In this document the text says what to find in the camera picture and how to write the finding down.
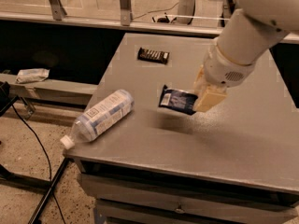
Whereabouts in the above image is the clear blue-label plastic bottle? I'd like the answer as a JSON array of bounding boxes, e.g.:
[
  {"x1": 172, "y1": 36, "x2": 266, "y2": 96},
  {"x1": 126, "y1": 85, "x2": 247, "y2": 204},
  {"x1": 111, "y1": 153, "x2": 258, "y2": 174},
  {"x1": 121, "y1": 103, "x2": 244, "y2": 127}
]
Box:
[{"x1": 61, "y1": 90, "x2": 134, "y2": 149}]

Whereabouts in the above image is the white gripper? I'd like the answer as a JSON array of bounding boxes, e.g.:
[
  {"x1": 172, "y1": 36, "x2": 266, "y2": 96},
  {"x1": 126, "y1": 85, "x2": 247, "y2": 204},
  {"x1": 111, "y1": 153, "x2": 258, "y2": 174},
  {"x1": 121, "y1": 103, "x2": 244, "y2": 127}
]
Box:
[{"x1": 192, "y1": 44, "x2": 255, "y2": 112}]

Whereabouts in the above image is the crumpled white packet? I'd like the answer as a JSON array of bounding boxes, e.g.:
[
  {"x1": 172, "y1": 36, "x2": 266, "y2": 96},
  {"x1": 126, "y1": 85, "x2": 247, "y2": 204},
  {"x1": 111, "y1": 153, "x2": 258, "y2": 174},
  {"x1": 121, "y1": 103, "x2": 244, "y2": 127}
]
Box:
[{"x1": 16, "y1": 68, "x2": 50, "y2": 84}]

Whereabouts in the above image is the dark brown snack bar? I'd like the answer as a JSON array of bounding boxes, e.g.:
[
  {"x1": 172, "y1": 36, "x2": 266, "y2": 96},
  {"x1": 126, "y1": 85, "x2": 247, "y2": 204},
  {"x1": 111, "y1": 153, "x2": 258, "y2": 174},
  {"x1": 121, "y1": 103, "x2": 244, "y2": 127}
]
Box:
[{"x1": 137, "y1": 48, "x2": 169, "y2": 64}]

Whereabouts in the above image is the black floor cable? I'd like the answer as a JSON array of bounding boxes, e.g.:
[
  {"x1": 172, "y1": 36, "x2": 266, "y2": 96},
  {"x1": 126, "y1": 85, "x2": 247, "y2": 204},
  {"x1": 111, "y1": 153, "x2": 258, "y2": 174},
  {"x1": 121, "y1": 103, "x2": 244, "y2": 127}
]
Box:
[{"x1": 10, "y1": 104, "x2": 67, "y2": 224}]

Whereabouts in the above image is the grey metal side shelf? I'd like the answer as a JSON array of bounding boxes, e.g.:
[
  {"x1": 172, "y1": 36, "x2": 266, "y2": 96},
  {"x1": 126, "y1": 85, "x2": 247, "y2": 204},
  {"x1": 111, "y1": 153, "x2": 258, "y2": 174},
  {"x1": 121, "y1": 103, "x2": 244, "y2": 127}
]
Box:
[{"x1": 0, "y1": 74, "x2": 97, "y2": 105}]

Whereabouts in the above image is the grey metal rail frame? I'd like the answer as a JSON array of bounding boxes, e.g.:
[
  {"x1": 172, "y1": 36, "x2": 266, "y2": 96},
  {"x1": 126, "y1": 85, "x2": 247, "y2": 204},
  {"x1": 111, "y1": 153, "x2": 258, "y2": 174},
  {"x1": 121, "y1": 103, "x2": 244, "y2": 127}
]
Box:
[{"x1": 0, "y1": 0, "x2": 299, "y2": 45}]

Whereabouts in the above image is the blue rxbar blueberry wrapper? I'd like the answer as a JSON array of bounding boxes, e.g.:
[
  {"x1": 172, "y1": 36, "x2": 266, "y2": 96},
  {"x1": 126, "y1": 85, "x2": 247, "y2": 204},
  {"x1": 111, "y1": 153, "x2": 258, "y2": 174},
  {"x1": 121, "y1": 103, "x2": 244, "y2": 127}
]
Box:
[{"x1": 158, "y1": 85, "x2": 198, "y2": 116}]

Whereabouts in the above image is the grey metal drawer cabinet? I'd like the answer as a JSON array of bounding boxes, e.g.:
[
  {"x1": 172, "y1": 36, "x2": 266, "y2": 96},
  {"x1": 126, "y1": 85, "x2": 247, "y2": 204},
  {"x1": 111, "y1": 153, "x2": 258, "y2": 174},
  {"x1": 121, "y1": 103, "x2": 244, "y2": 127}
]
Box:
[{"x1": 66, "y1": 34, "x2": 299, "y2": 224}]

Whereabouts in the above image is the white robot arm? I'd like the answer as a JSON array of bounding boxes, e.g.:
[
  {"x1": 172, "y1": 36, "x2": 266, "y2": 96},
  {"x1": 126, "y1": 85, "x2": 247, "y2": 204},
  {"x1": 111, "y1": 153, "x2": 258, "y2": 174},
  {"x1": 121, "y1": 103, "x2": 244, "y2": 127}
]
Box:
[{"x1": 193, "y1": 0, "x2": 299, "y2": 112}]

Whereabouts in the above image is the black tripod stand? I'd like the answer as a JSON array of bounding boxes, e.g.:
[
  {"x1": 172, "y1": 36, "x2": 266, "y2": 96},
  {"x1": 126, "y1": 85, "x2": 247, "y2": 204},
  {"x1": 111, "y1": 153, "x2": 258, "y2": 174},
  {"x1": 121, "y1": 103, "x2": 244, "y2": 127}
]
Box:
[{"x1": 0, "y1": 81, "x2": 69, "y2": 224}]

